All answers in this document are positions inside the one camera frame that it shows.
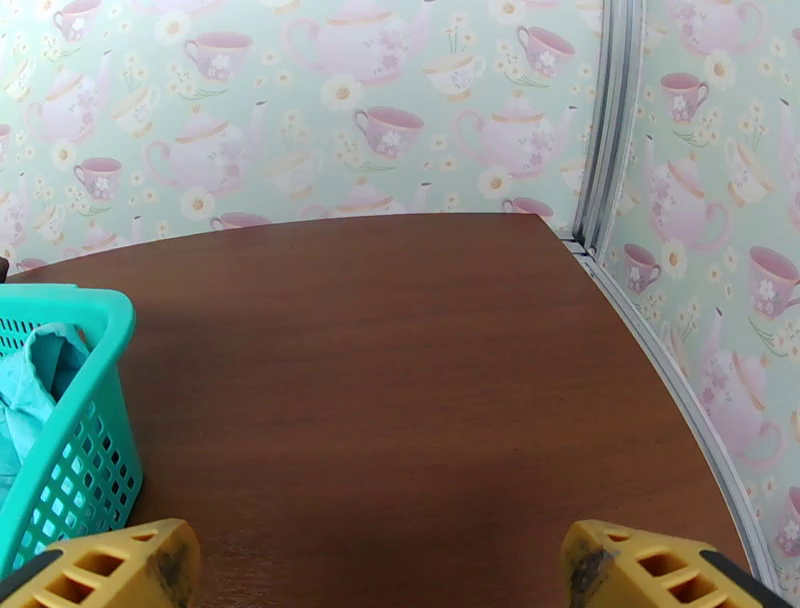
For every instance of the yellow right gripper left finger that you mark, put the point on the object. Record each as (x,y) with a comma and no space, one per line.
(94,572)

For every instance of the aluminium table side rail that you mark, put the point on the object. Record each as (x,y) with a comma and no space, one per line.
(681,400)

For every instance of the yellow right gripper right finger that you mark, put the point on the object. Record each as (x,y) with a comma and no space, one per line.
(656,572)

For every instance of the aluminium frame corner post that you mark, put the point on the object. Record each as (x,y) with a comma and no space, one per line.
(609,125)

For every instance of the teal trousers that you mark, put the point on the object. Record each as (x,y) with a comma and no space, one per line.
(34,387)

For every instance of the teal plastic mesh basket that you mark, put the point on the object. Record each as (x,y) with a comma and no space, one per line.
(94,450)

